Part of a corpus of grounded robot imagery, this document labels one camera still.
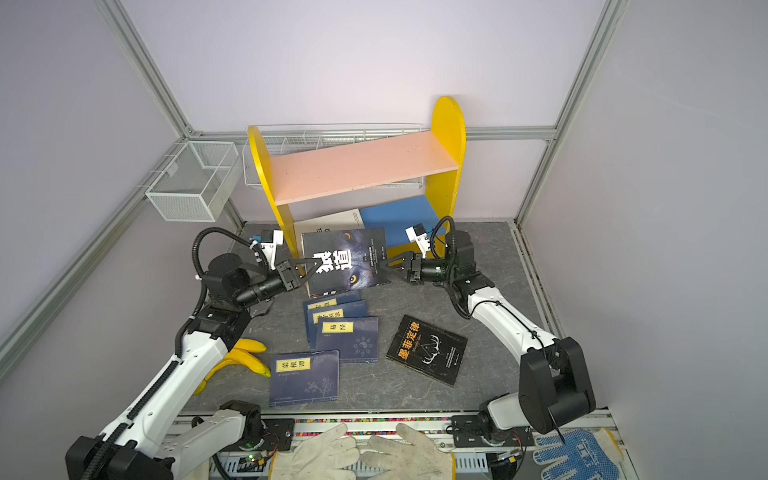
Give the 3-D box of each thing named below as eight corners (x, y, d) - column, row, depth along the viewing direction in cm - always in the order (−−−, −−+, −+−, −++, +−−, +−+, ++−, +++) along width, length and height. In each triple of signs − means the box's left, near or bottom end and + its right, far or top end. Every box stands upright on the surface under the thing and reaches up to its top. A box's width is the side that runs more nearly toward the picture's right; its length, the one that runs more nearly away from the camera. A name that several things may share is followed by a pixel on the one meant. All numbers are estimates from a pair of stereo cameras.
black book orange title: (386, 357, 88) (386, 354, 87) (404, 317, 96) (404, 314, 95) (454, 386, 83) (455, 384, 81) (467, 341, 91) (468, 338, 90)
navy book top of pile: (315, 362, 87) (312, 357, 84) (322, 322, 95) (319, 316, 92) (378, 362, 87) (377, 357, 84) (379, 322, 95) (379, 316, 92)
